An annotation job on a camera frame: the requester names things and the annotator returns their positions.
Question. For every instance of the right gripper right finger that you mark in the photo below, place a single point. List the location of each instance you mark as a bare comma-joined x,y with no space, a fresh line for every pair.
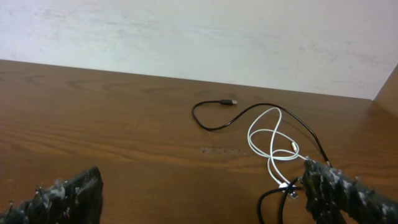
329,193

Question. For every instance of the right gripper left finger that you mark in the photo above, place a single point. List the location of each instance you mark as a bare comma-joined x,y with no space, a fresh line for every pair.
77,200

